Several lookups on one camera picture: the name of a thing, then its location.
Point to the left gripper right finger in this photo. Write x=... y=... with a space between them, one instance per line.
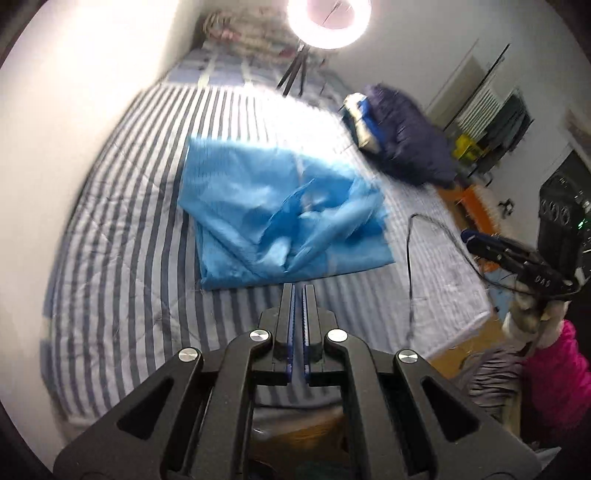
x=310 y=326

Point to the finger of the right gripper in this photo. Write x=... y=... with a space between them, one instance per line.
x=474 y=239
x=493 y=257

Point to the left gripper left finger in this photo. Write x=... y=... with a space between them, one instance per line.
x=288 y=318

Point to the light blue work jacket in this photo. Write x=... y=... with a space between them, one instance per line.
x=265 y=215

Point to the right pink sleeve forearm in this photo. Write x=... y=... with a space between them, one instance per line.
x=558 y=380

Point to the black clothes rack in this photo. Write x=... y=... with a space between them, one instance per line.
x=499 y=76

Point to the dark hanging clothes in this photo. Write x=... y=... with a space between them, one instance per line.
x=508 y=127

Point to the right gloved hand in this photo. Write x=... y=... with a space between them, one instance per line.
x=525 y=325

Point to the orange covered stool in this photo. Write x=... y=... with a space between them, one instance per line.
x=475 y=208

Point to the yellow box on rack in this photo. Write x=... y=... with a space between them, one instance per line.
x=466 y=149

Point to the striped hanging towel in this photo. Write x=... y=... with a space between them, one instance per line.
x=479 y=112

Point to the dark navy folded jacket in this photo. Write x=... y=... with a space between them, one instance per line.
x=389 y=128

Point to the striped bed quilt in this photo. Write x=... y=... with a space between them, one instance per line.
x=125 y=294

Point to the black mini tripod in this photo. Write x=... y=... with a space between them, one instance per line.
x=298 y=69

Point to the blue patterned bed sheet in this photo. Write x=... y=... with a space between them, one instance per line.
x=219 y=65

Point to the floral folded blanket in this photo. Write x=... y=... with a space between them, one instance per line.
x=259 y=33

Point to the ring light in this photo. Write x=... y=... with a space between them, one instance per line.
x=329 y=25

